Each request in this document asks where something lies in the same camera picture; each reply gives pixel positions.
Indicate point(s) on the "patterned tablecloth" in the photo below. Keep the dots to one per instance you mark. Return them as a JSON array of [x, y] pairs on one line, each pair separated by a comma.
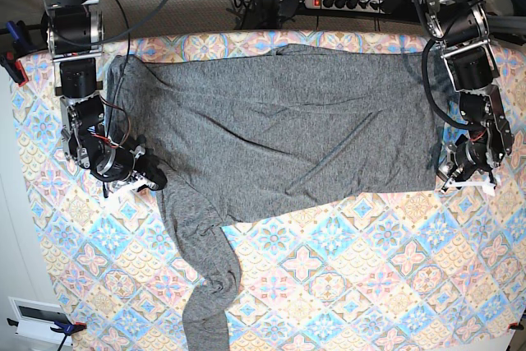
[[406, 271]]

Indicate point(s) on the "blue clamp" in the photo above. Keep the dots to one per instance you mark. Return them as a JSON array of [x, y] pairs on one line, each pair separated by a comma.
[[18, 35]]

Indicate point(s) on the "white power strip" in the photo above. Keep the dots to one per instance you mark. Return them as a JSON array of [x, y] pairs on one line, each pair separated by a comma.
[[369, 6]]

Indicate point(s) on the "white wall box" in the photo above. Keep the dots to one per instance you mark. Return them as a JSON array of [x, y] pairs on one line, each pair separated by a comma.
[[35, 319]]

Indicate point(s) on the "grey t-shirt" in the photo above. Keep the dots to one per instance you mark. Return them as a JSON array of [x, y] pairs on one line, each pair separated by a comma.
[[244, 139]]

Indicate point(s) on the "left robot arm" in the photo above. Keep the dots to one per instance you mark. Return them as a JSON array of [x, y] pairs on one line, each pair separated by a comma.
[[461, 35]]

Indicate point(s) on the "red black clamp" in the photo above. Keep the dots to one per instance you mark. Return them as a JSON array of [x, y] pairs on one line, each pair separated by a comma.
[[14, 68]]

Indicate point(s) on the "red clamp bottom right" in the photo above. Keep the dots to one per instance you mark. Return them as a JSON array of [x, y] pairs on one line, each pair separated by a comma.
[[517, 326]]

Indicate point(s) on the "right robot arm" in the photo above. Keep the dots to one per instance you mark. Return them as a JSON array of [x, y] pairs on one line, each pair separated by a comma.
[[74, 36]]

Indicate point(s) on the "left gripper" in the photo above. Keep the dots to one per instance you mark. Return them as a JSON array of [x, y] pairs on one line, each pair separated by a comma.
[[465, 165]]

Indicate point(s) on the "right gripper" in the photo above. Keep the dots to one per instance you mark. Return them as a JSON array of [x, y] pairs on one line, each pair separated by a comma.
[[127, 171]]

